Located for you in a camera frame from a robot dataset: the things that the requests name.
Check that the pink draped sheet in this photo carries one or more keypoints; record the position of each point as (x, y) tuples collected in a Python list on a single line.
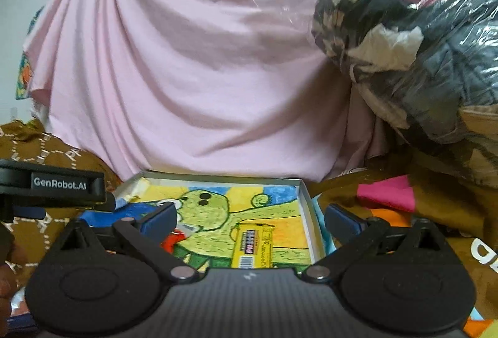
[(214, 87)]

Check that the grey painted tray box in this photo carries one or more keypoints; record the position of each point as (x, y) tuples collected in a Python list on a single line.
[(211, 210)]

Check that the colourful striped bedspread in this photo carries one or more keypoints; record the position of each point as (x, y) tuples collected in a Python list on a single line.
[(397, 190)]

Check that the cartoon wall poster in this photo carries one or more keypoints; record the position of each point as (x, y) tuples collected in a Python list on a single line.
[(25, 70)]

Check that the plastic bag of clothes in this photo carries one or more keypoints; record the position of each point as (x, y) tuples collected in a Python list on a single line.
[(426, 67)]

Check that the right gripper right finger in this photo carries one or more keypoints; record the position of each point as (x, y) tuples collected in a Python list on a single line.
[(357, 237)]

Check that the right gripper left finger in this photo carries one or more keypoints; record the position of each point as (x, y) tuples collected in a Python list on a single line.
[(142, 239)]

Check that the yellow snack bar packet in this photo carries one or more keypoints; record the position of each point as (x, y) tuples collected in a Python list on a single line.
[(253, 248)]

